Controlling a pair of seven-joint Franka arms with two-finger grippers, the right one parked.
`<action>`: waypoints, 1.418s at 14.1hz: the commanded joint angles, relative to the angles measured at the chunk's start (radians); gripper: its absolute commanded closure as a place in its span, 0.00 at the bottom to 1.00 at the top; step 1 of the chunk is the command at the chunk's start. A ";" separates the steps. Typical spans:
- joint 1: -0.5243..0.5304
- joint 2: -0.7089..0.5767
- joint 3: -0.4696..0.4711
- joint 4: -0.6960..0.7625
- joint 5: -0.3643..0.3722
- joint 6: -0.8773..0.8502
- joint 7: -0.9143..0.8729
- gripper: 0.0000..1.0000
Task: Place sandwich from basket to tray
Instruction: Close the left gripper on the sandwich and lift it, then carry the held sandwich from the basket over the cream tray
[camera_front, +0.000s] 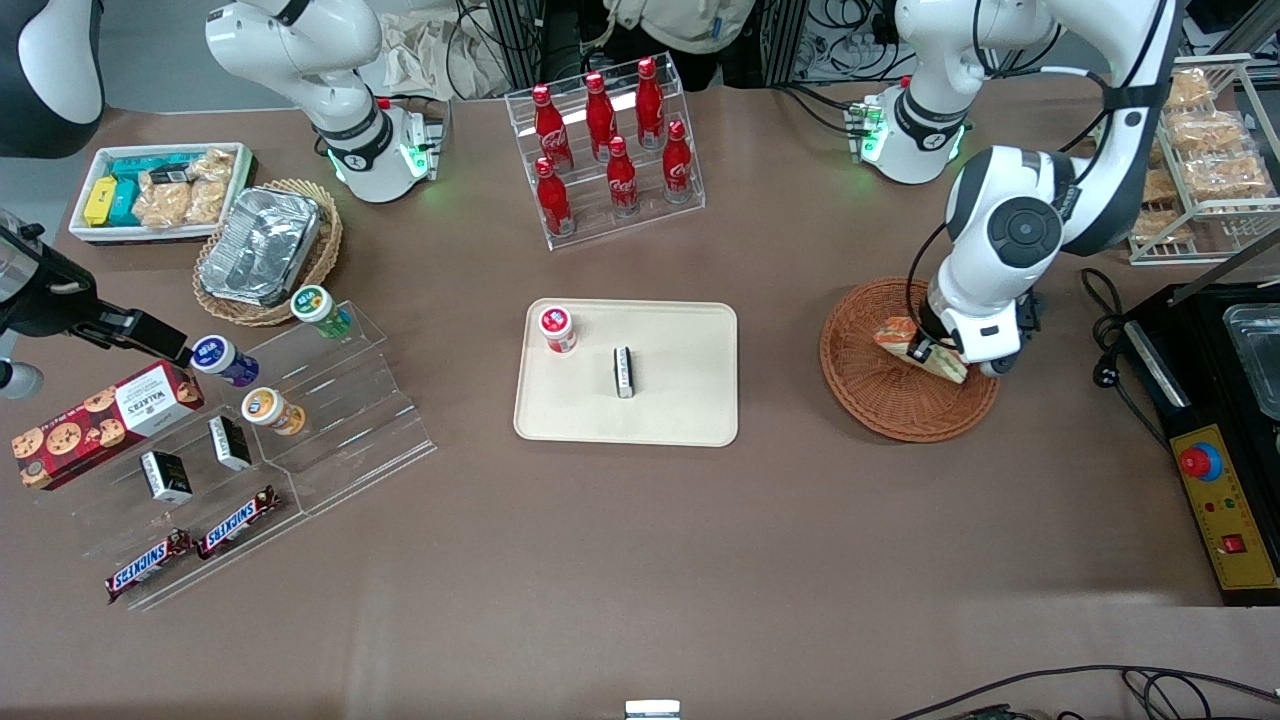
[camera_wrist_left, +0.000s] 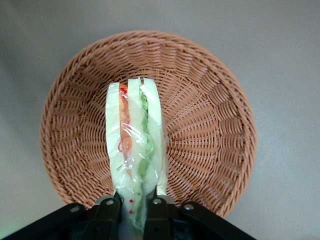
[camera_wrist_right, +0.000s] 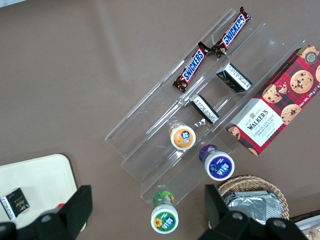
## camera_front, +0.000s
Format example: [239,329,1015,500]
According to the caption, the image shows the wire snack rack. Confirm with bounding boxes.
[1095,53,1280,267]

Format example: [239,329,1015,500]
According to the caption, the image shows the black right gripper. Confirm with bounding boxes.
[0,250,194,367]

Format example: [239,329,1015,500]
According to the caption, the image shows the red Walkers cookie box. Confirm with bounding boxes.
[12,361,206,491]

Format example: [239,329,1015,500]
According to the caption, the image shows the triangular packaged sandwich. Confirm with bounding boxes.
[873,317,970,386]

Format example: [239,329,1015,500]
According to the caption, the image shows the black sealing machine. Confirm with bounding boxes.
[1120,228,1280,608]

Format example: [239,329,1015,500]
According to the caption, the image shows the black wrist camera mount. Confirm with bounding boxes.
[1014,292,1048,347]

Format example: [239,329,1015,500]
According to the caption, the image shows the Snickers chocolate bar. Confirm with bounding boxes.
[196,486,282,561]
[105,529,195,605]

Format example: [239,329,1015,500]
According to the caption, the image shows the red lid white jar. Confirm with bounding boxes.
[538,304,580,356]

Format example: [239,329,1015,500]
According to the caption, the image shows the clear acrylic stepped shelf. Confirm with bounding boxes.
[40,300,439,613]

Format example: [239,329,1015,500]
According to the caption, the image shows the aluminium foil tray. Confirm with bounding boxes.
[198,187,323,308]

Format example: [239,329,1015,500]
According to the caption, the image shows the person torso beige jacket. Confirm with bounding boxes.
[600,0,758,57]

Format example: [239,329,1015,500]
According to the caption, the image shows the black floor cables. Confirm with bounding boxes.
[890,664,1280,720]

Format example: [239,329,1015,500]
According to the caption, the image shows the blue lid jar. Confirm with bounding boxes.
[190,335,261,389]

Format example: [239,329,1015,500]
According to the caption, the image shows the orange lid jar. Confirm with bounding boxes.
[241,387,307,437]

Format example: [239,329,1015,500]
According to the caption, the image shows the yellow control panel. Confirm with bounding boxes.
[1169,425,1280,592]

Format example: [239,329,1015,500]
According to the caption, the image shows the teal long box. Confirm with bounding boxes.
[108,152,207,182]

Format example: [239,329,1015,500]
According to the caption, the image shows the yellow small box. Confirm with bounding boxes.
[83,177,120,229]

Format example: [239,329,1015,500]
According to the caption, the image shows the background cable bundle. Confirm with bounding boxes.
[800,0,907,87]

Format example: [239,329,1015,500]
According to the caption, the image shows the cream plastic tray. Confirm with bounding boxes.
[513,299,740,448]

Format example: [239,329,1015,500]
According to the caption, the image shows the light oval wicker basket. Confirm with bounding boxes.
[193,179,344,328]

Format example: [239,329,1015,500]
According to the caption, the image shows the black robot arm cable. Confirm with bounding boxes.
[904,222,951,343]

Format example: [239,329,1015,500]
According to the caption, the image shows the clear bag of crackers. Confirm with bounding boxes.
[134,180,197,230]
[185,150,237,224]

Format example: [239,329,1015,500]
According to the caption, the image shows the brown round wicker basket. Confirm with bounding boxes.
[819,277,1002,444]

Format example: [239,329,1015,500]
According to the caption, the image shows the bagged fried snack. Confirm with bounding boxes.
[1166,68,1214,108]
[1170,110,1248,152]
[1133,204,1198,243]
[1185,152,1274,202]

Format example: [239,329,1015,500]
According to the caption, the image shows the black power cable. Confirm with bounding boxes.
[1078,266,1177,467]

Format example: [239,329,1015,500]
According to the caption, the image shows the clear acrylic bottle rack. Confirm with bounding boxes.
[505,52,708,251]

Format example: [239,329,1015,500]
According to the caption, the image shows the green lid jar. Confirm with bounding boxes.
[290,285,354,340]

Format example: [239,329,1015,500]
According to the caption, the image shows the white plastic bin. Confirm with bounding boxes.
[67,142,257,247]

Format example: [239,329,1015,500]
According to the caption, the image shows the red cola bottle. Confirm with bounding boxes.
[534,157,575,238]
[635,57,667,151]
[661,120,696,205]
[605,136,642,218]
[584,72,619,161]
[531,84,572,173]

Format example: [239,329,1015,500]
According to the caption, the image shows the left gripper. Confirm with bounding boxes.
[907,298,1025,379]

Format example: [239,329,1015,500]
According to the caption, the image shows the crumpled beige paper bag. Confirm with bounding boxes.
[378,8,513,102]

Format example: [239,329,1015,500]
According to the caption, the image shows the metal pan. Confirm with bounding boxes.
[1222,303,1280,422]

